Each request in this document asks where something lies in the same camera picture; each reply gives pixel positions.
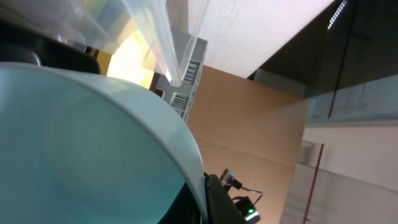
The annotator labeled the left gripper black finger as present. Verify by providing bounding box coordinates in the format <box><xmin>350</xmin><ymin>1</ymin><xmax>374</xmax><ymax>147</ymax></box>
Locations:
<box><xmin>205</xmin><ymin>174</ymin><xmax>247</xmax><ymax>224</ymax></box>

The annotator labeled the grey dishwasher rack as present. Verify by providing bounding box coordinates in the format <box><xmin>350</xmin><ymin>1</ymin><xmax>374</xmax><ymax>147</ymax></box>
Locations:
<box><xmin>150</xmin><ymin>38</ymin><xmax>208</xmax><ymax>123</ymax></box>

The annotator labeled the cardboard box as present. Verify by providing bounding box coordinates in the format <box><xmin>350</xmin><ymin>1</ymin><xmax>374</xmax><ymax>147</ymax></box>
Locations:
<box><xmin>188</xmin><ymin>67</ymin><xmax>308</xmax><ymax>223</ymax></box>

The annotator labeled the black plastic bin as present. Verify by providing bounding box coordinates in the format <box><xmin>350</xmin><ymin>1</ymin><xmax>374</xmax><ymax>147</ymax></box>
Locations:
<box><xmin>1</xmin><ymin>21</ymin><xmax>101</xmax><ymax>74</ymax></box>

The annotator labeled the light blue bowl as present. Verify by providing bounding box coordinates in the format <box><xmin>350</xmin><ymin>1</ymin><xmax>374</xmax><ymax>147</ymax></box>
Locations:
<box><xmin>1</xmin><ymin>62</ymin><xmax>209</xmax><ymax>223</ymax></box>

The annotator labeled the overhead camera on mount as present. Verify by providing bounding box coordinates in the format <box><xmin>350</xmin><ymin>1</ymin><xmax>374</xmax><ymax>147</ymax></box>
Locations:
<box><xmin>220</xmin><ymin>169</ymin><xmax>264</xmax><ymax>224</ymax></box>

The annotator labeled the clear plastic bin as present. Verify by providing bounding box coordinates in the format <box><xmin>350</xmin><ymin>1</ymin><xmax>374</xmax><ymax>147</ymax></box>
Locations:
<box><xmin>1</xmin><ymin>0</ymin><xmax>208</xmax><ymax>87</ymax></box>

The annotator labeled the yellow plate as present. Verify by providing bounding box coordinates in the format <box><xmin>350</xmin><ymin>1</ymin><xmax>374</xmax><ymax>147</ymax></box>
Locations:
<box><xmin>106</xmin><ymin>31</ymin><xmax>156</xmax><ymax>89</ymax></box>

